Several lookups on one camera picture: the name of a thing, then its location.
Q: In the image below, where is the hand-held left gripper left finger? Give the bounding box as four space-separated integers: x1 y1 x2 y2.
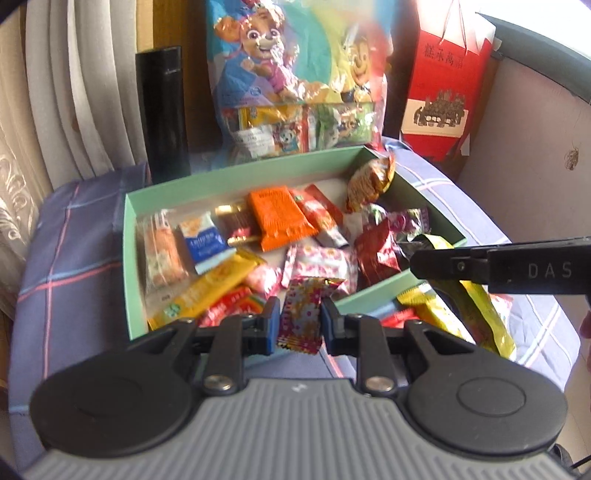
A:
124 296 282 396

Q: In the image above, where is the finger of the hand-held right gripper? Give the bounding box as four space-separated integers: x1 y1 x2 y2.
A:
431 280 463 308
409 246 493 282

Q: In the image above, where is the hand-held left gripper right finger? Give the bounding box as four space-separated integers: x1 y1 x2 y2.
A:
320 295 477 398

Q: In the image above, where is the small red white floral packet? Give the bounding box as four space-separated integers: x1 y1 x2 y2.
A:
275 275 345 356

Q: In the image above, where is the pink marshmallow packet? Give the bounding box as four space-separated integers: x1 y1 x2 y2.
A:
239 263 284 299

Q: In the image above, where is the red rainbow candy packet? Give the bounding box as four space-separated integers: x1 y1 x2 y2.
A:
198 285 271 329

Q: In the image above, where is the mint green cardboard box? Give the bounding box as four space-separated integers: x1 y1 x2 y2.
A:
120 145 467 340

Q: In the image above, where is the purple grape candy packet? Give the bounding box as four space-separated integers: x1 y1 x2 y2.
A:
364 205 433 246

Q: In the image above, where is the pink floral snack packet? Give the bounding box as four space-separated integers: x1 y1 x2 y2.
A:
281 244 359 296

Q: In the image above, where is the dark red floral snack packet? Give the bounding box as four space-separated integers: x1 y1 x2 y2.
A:
353 221 403 289

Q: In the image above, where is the yellow mango snack packet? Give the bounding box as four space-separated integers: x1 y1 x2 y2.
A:
147 248 267 331

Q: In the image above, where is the brown chocolate packet gold edge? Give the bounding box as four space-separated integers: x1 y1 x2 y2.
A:
214 202 262 248

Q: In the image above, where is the orange red foil snack packet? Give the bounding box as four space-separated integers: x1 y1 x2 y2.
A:
295 183 350 250

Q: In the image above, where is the small white red candy packet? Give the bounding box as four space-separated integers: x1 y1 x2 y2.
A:
488 294 514 320

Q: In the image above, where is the blue white snack packet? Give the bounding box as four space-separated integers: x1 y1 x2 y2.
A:
177 211 236 276

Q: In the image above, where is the yellow red noodle snack packet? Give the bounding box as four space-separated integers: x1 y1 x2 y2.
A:
346 154 397 213

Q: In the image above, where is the clear biscuit packet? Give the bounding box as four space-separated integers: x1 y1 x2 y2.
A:
136 208 191 296

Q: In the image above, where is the black mesh chair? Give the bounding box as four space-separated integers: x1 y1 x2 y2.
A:
551 442 591 480

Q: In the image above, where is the red gift bag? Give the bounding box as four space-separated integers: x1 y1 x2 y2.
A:
399 0 498 162

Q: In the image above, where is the black bottle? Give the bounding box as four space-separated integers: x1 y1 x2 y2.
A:
134 45 193 186

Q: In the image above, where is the cartoon printed snack bag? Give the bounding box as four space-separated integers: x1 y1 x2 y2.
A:
205 0 393 162

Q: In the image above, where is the beige curtain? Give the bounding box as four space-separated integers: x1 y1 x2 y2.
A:
0 0 153 320

